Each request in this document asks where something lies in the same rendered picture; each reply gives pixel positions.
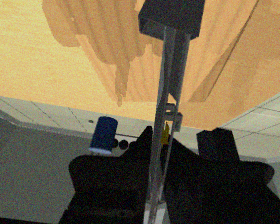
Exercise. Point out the light wooden board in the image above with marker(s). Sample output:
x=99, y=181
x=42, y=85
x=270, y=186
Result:
x=128, y=63

